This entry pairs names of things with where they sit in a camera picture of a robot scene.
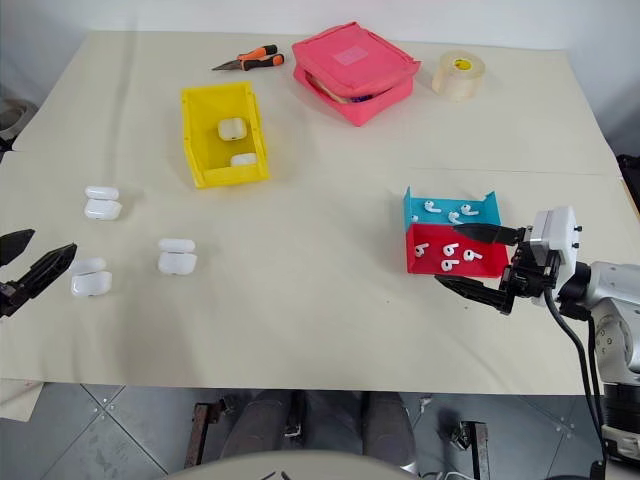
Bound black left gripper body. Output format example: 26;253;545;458
0;279;25;319

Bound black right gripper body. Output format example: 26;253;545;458
499;225;562;314

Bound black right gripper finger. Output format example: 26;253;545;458
433;275;512;316
452;223;527;247

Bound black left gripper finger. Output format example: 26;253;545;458
9;243;79;302
0;228;36;267

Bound yellow plastic bin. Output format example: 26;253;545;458
180;80;272;191

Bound blue plastic tray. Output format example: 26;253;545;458
402;185;503;237

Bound red plastic tray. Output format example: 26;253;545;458
405;221;511;278

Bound grey round object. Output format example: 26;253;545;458
0;96;37;152

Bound dark object beside table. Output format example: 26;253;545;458
616;154;640;217

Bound beige tape roll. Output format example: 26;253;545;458
431;49;487;104

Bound rusty metal table leg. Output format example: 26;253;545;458
191;401;224;469
458;421;490;480

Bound pink fabric pouch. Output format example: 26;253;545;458
290;20;422;128

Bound orange black pliers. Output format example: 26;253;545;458
210;43;287;73

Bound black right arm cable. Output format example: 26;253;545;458
542;252;609;480

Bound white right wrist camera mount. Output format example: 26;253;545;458
528;205;584;307

